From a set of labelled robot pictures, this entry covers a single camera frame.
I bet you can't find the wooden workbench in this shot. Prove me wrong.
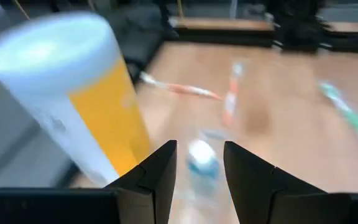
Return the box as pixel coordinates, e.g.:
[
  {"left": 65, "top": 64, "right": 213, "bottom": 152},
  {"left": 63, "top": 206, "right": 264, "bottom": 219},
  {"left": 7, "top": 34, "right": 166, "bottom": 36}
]
[{"left": 169, "top": 16, "right": 275, "bottom": 32}]

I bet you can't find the green toothbrush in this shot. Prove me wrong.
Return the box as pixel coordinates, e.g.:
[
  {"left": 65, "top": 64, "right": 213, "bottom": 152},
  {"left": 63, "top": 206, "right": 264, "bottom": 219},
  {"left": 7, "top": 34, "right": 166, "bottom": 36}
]
[{"left": 318, "top": 80, "right": 358, "bottom": 158}]

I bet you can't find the teal mouthwash bottle white cap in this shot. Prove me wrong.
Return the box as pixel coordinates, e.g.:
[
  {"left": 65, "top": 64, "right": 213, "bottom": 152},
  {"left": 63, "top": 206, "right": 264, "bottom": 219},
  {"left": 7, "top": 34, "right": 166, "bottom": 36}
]
[{"left": 183, "top": 138, "right": 222, "bottom": 200}]

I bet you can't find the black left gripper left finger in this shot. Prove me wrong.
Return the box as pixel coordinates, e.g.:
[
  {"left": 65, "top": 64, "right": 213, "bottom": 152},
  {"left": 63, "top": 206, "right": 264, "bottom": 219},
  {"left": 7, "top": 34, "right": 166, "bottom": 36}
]
[{"left": 104, "top": 139, "right": 178, "bottom": 224}]

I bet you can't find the black aluminium table frame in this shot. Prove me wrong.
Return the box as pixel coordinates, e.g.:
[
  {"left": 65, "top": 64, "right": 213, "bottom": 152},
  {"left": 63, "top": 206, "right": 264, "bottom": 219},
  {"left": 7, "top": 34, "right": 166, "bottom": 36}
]
[{"left": 163, "top": 29, "right": 358, "bottom": 55}]

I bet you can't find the clear acrylic organizer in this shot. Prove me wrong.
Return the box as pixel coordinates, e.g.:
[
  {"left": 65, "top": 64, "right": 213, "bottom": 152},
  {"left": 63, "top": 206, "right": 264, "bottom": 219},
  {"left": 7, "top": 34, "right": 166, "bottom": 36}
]
[{"left": 172, "top": 128, "right": 232, "bottom": 218}]

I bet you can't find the white and yellow canister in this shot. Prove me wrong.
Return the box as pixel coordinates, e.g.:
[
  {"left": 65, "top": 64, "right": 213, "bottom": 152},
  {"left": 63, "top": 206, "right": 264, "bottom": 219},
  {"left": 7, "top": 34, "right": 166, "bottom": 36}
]
[{"left": 0, "top": 11, "right": 151, "bottom": 187}]

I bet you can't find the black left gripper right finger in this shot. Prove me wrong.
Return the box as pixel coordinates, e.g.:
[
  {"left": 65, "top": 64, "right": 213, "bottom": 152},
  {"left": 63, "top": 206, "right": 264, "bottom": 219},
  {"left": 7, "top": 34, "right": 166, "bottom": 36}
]
[{"left": 223, "top": 141, "right": 326, "bottom": 224}]

